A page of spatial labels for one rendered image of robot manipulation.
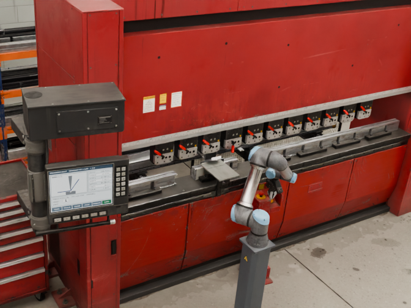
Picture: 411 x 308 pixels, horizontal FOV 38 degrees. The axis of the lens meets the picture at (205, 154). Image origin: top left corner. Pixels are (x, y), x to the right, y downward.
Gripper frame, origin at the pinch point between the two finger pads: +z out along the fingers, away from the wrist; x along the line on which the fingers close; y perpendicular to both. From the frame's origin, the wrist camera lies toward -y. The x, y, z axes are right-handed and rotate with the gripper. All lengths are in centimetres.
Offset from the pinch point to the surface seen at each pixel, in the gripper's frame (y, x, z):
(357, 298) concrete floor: -59, -61, 70
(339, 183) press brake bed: 29, -90, 22
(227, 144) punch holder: 28, 31, -37
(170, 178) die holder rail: 23, 77, -17
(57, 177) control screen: -45, 174, -82
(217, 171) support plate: 14, 44, -24
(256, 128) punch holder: 33, 4, -45
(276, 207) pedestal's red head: -6.4, -1.5, 4.1
